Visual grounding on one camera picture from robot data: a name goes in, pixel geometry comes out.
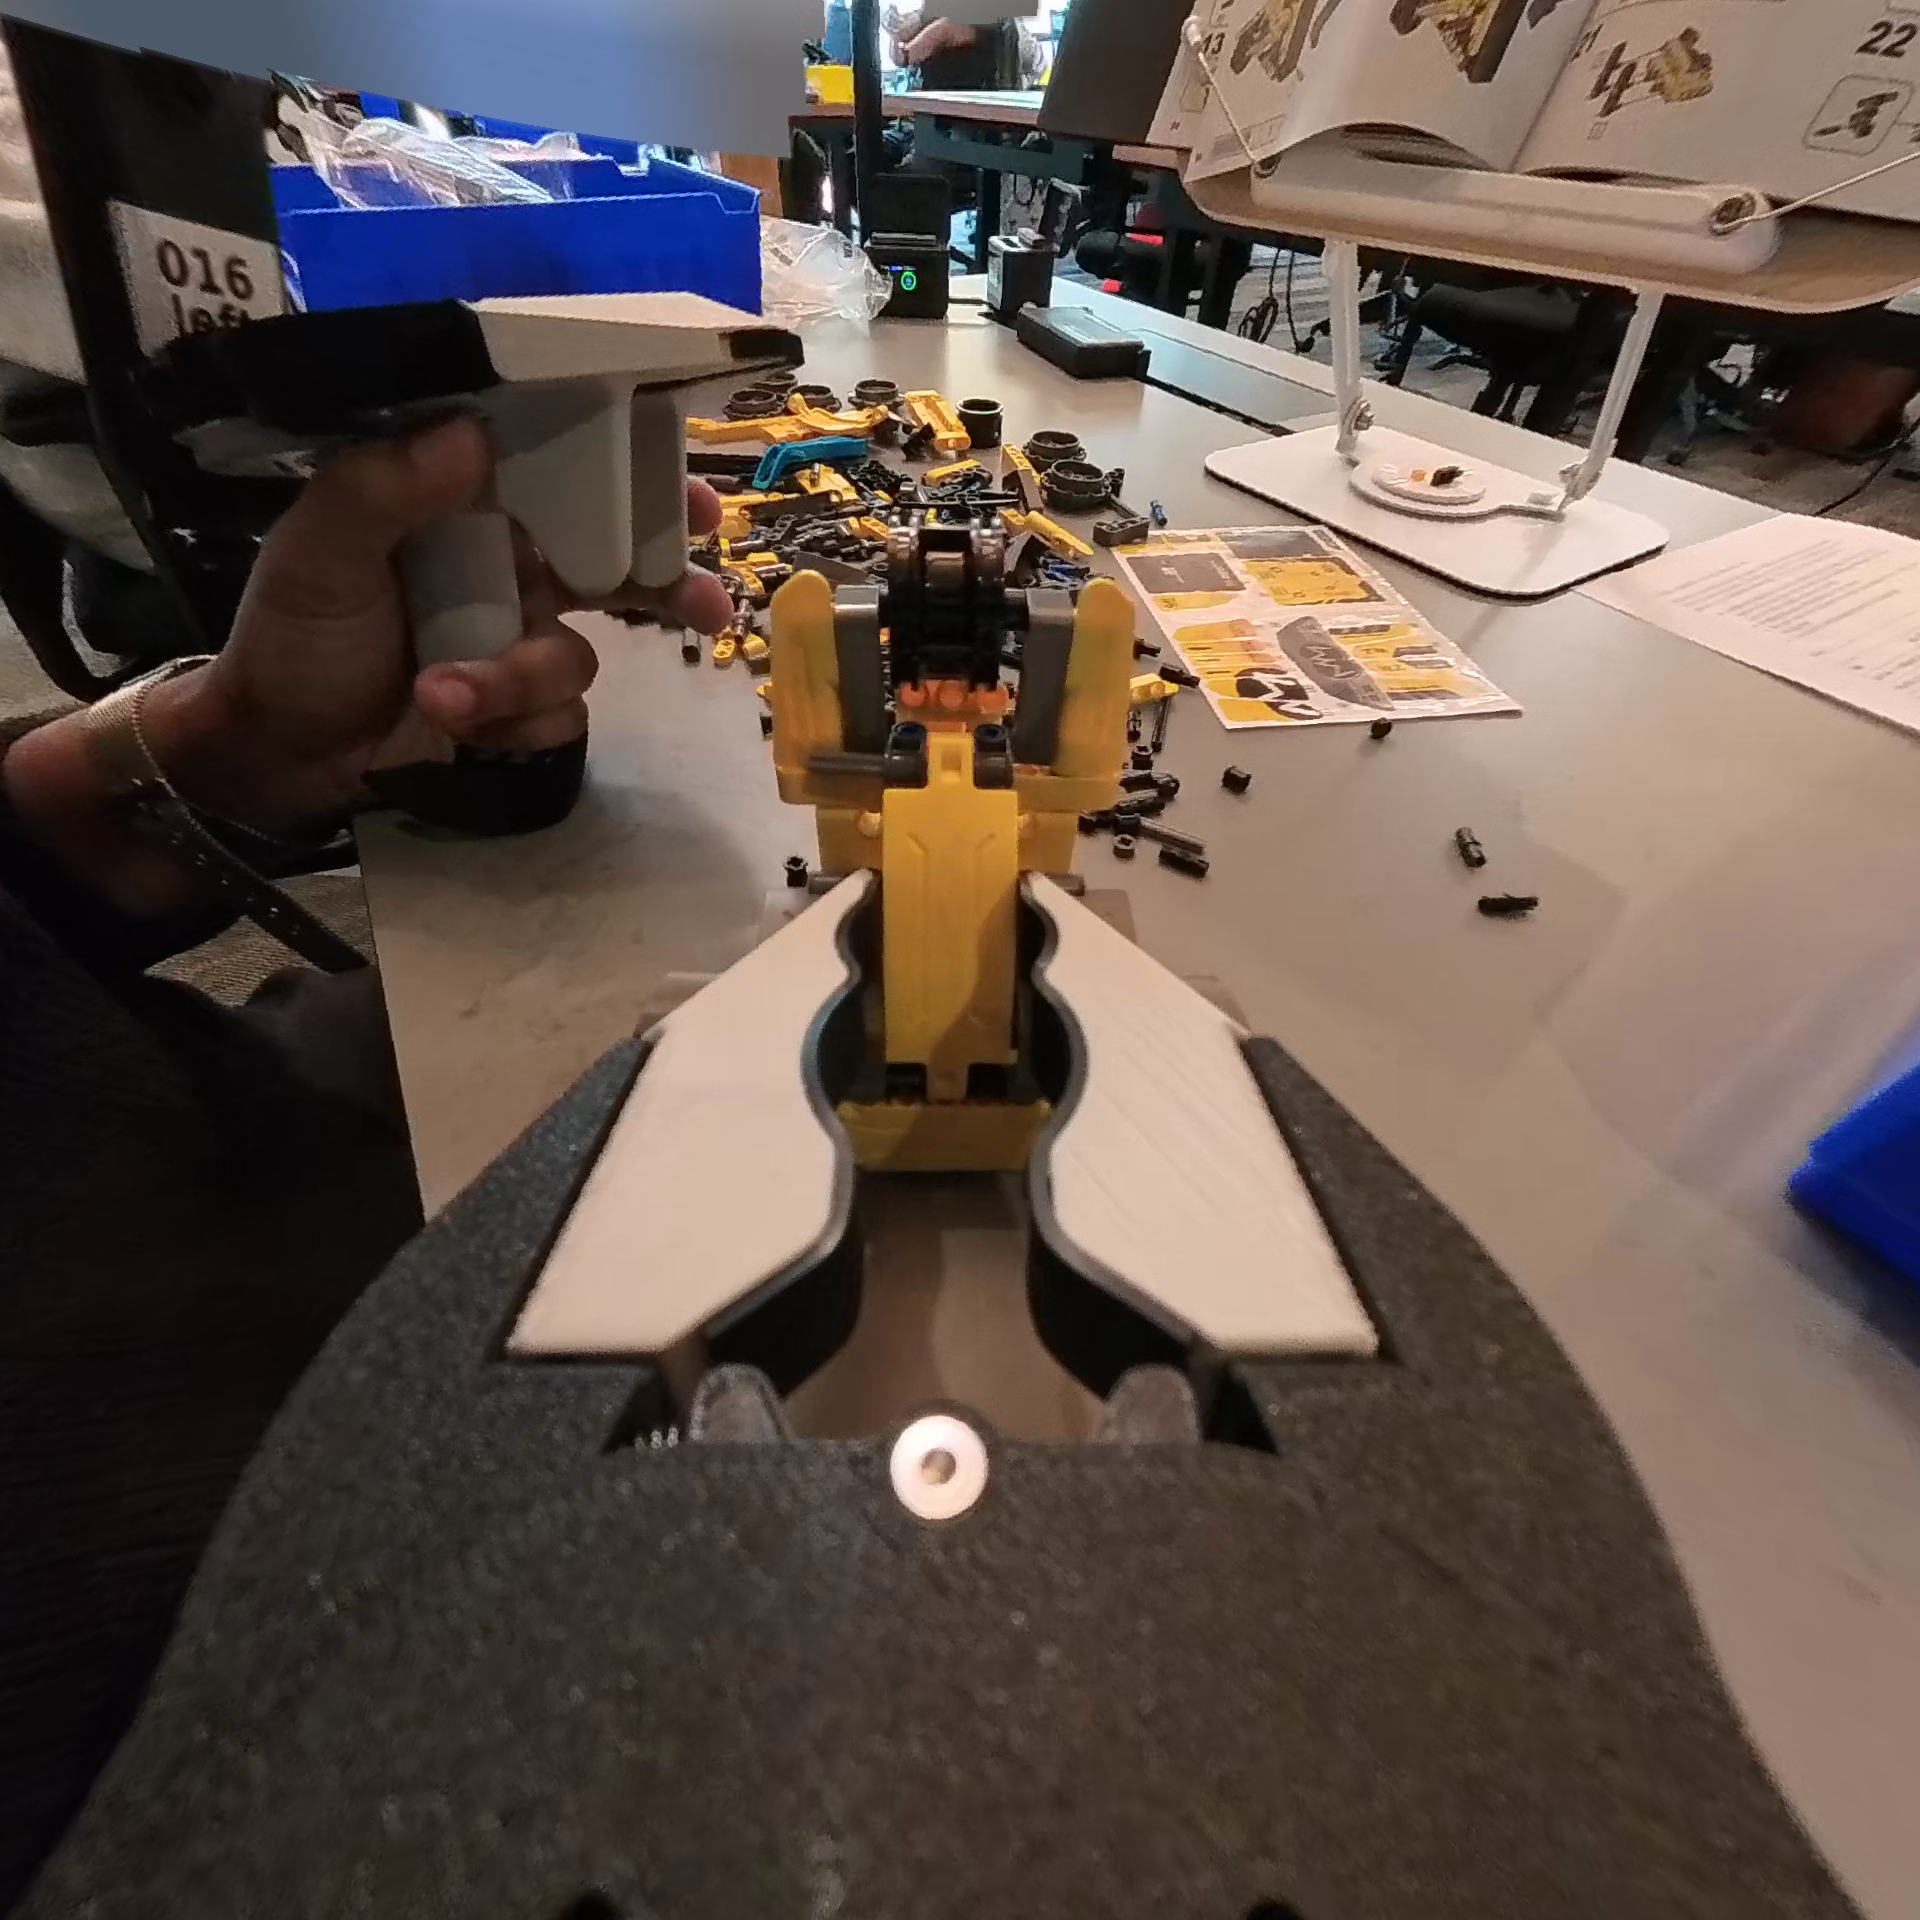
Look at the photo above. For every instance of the pile of brick parts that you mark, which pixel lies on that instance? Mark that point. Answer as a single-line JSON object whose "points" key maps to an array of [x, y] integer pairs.
{"points": [[1073, 482]]}

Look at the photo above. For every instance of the clear plastic bag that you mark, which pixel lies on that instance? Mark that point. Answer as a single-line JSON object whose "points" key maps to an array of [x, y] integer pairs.
{"points": [[451, 157], [827, 270]]}

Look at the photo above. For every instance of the yellow brick vehicle model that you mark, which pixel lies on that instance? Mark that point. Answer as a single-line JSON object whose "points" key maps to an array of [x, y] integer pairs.
{"points": [[946, 900]]}

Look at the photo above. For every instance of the long black connector pin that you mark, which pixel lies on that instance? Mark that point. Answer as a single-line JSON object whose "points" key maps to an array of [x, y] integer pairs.
{"points": [[1507, 906]]}

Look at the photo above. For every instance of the yellow black sticker sheet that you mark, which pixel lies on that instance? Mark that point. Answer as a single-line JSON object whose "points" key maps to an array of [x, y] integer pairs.
{"points": [[1319, 628]]}

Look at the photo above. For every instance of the instruction booklet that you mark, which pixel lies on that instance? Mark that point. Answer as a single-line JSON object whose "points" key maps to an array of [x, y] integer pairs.
{"points": [[1651, 90]]}

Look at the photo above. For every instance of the white book stand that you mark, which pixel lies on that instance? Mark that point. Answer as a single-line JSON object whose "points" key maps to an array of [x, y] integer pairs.
{"points": [[1577, 540]]}

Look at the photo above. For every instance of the printed paper sheet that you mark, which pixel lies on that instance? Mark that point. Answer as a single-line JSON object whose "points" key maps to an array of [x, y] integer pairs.
{"points": [[1786, 616]]}

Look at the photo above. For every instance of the person's left hand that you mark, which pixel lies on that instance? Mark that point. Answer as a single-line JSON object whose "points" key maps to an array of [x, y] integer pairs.
{"points": [[300, 674]]}

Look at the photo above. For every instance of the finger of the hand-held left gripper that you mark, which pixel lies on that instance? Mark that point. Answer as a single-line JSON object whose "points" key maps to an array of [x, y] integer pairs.
{"points": [[601, 318], [586, 364]]}

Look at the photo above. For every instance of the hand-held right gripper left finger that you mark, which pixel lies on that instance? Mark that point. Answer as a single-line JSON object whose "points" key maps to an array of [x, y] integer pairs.
{"points": [[692, 1200]]}

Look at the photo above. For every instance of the person's left forearm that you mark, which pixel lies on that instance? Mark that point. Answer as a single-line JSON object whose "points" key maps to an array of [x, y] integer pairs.
{"points": [[61, 810]]}

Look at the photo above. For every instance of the small black device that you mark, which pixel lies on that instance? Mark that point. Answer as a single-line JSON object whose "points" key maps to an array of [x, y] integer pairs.
{"points": [[1018, 272]]}

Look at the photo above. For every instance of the short black connector pin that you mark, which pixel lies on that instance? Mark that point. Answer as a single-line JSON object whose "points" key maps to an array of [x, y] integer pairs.
{"points": [[1468, 845]]}

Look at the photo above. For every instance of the blue plastic bin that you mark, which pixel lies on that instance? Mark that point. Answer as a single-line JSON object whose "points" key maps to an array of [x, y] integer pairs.
{"points": [[601, 253], [1869, 1184]]}

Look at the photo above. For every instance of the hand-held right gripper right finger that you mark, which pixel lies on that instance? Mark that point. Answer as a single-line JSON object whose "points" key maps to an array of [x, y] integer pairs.
{"points": [[1202, 1200]]}

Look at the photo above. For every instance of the black power adapter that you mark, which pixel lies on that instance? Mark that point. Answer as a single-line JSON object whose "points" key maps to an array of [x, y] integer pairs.
{"points": [[1079, 341]]}

